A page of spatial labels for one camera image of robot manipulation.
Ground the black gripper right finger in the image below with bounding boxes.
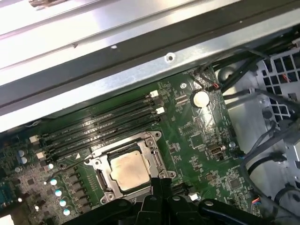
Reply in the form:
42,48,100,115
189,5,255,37
161,177,279,225

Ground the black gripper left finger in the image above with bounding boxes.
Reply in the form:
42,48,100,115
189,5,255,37
62,177,163,225

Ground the silver CPU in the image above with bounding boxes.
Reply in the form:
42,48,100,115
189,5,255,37
108,149,153,193

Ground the metal socket cover frame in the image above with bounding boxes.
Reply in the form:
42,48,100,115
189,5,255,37
90,140,176,200

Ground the black RAM slot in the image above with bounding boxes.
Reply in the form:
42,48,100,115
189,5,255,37
37,97,163,152
37,107,165,160
29,90,159,144
45,115,164,166

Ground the thin metal locking lever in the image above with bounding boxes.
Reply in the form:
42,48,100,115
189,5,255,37
45,151,106,185

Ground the green motherboard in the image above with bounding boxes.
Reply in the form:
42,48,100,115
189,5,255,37
0,67,258,225

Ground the silver drive cage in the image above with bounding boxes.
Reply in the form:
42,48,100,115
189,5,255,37
221,39,300,211

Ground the silver coin battery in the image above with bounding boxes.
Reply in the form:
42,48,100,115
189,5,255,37
191,90,210,108

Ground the dark grey PC case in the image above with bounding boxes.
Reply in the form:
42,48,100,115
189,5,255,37
0,13,300,225

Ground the grey wire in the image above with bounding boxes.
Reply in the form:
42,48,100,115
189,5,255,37
240,120,293,189

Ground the red and black wire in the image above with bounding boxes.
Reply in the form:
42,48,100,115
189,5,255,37
191,67,222,92

